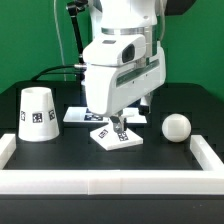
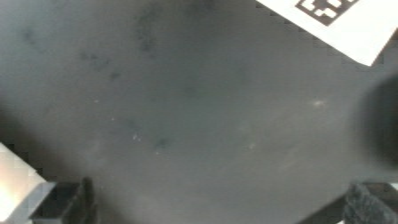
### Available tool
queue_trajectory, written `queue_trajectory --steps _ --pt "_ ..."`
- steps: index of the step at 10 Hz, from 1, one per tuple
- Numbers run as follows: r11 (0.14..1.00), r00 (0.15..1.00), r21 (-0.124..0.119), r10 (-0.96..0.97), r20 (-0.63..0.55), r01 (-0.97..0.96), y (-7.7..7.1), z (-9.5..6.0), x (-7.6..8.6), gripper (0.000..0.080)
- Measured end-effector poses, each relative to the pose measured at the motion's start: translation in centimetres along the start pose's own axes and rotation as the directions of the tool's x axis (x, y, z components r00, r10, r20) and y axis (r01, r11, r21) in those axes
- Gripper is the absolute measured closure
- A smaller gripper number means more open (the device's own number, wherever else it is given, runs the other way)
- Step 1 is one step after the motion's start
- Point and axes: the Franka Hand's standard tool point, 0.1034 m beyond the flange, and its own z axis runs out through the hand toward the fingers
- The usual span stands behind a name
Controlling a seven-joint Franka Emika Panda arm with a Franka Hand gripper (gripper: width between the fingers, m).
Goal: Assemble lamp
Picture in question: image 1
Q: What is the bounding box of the white U-shaped fence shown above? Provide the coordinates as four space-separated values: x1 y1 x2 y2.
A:
0 134 224 195

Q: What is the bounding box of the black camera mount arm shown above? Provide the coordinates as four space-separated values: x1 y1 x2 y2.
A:
66 0 88 64

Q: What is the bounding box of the white lamp bulb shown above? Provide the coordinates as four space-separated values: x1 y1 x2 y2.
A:
162 114 191 143

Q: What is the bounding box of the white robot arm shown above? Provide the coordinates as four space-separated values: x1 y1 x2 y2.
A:
83 0 167 133

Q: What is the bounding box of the white lamp base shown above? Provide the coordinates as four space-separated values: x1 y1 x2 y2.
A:
90 125 143 151

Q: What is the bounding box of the black cable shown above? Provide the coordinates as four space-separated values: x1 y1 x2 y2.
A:
30 64 88 82

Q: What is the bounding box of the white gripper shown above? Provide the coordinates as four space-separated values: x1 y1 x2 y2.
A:
83 34 166 133

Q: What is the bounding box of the white cable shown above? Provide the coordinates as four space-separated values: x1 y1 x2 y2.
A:
53 0 68 82

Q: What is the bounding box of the white marker plate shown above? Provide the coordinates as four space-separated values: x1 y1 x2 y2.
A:
63 107 147 124

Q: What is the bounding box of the white lamp hood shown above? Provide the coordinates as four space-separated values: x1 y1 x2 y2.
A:
18 87 59 142

